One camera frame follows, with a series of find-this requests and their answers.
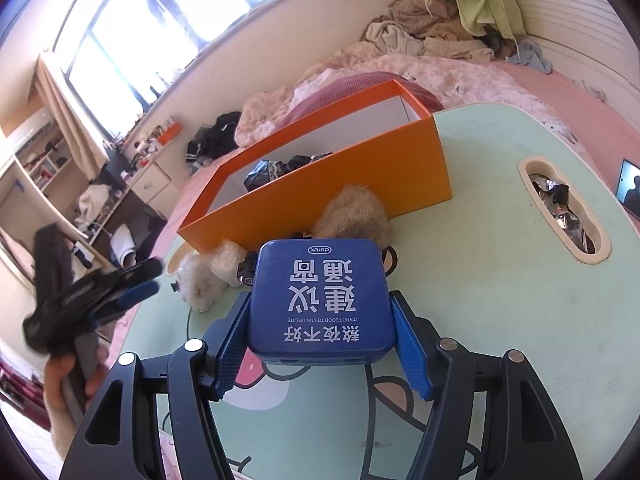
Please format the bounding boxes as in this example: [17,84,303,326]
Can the white fluffy pompom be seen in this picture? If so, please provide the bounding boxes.
[177,240,247,313]

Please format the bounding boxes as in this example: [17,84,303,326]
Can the black plastic bag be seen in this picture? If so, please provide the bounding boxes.
[243,152,331,192]

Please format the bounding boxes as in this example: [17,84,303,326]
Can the blue tin box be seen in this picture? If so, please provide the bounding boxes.
[247,238,396,366]

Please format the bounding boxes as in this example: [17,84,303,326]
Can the brown fuzzy pouch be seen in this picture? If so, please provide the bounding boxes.
[311,185,392,249]

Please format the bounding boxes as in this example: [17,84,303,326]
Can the orange cardboard box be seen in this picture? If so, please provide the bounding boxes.
[178,80,452,252]

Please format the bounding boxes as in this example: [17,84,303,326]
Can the left hand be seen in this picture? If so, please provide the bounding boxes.
[43,344,108,460]

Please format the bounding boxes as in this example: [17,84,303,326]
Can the white bedside drawer cabinet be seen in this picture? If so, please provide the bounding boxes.
[131,162,180,209]

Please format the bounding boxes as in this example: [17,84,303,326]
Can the orange shelf organizer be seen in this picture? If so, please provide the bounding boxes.
[158,122,183,146]

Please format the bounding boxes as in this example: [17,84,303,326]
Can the black clothes pile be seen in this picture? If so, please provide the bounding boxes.
[186,112,241,164]

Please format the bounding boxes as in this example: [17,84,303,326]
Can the dark pink pillow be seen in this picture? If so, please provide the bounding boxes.
[276,71,445,129]

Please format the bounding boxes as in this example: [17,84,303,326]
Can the pink bed sheet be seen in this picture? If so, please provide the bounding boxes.
[494,61,639,183]

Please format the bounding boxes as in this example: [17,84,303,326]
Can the beige clothes pile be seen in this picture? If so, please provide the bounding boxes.
[360,0,495,63]

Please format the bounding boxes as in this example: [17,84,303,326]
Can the pink floral quilt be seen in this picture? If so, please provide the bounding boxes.
[234,42,582,150]

